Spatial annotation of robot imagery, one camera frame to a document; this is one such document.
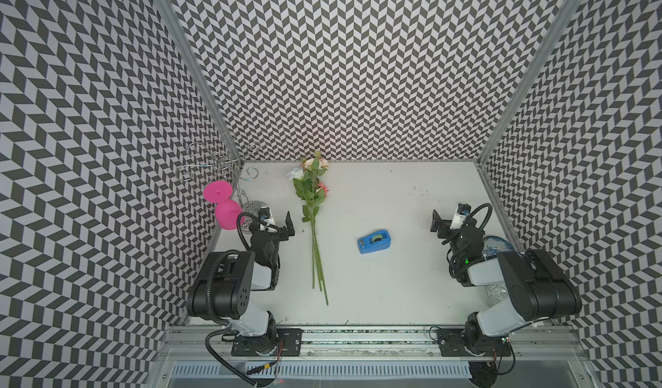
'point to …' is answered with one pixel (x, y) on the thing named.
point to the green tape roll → (377, 237)
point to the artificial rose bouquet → (309, 184)
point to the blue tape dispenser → (366, 245)
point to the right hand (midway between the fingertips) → (447, 214)
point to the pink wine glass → (228, 212)
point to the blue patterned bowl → (492, 245)
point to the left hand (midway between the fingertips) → (276, 214)
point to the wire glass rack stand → (227, 159)
